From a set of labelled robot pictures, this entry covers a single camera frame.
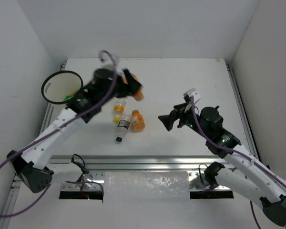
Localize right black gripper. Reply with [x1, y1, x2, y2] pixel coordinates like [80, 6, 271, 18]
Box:
[158, 101, 210, 139]

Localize orange juice bottle floral label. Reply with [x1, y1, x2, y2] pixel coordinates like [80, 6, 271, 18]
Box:
[124, 73, 144, 101]

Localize orange juice bottle barcode label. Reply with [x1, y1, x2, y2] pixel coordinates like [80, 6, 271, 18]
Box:
[132, 110, 145, 132]

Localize green plastic bottle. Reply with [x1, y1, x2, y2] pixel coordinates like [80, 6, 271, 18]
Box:
[63, 95, 72, 101]

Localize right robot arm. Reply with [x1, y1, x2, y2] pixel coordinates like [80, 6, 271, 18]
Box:
[158, 103, 286, 227]

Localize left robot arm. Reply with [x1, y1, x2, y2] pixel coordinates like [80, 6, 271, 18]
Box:
[7, 68, 142, 193]

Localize white bin with black rim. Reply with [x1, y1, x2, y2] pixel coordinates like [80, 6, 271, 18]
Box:
[41, 71, 84, 105]

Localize clear bottle yellow label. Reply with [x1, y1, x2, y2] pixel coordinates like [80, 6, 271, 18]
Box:
[112, 100, 126, 123]

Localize clear bottle black label front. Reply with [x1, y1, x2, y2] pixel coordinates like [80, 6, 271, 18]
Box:
[115, 114, 131, 143]

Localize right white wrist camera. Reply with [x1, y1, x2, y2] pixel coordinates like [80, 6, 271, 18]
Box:
[183, 88, 201, 104]

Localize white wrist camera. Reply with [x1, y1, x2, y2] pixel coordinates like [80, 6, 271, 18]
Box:
[98, 50, 120, 70]
[183, 88, 201, 104]

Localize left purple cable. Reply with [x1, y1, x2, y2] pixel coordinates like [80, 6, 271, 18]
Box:
[0, 50, 121, 218]

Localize purple cable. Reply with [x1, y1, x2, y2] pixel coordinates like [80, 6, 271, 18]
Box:
[189, 95, 286, 229]
[0, 50, 121, 218]

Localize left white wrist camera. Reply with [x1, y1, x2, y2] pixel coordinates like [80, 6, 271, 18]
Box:
[98, 50, 120, 70]

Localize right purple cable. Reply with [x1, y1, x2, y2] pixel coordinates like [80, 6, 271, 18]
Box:
[189, 95, 286, 229]

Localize right black base cable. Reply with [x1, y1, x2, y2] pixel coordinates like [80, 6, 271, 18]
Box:
[197, 162, 213, 189]

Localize black base cable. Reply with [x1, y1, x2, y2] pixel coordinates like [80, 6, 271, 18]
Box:
[197, 162, 213, 189]
[71, 154, 90, 177]

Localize aluminium front rail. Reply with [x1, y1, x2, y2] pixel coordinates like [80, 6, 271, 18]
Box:
[50, 155, 232, 171]

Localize aluminium rail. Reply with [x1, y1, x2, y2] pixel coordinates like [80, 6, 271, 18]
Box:
[225, 62, 261, 159]
[50, 155, 232, 171]
[0, 102, 54, 229]

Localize aluminium right side rail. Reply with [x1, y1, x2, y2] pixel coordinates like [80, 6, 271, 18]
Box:
[225, 62, 261, 159]

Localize left black base cable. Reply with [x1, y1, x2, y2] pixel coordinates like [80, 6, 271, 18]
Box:
[71, 154, 90, 177]

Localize aluminium left side rail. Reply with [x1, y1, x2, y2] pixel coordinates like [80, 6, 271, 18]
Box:
[0, 102, 54, 229]

